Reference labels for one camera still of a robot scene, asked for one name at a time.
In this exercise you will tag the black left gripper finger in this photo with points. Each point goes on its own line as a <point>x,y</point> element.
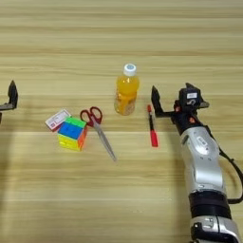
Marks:
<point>13,94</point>

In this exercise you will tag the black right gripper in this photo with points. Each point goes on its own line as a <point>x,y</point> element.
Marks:
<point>186,122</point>

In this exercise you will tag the orange juice bottle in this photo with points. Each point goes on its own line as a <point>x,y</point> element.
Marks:
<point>126,91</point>

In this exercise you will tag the red white card box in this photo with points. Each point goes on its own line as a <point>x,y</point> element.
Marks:
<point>56,120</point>

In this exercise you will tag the colourful puzzle cube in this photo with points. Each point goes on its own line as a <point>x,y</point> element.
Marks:
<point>72,133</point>

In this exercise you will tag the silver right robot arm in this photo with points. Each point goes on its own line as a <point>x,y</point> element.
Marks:
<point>202,164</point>

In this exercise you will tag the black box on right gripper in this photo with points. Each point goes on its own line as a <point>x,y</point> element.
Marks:
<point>190,98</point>

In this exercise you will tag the red black marker pen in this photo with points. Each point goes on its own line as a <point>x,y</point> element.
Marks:
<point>153,137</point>

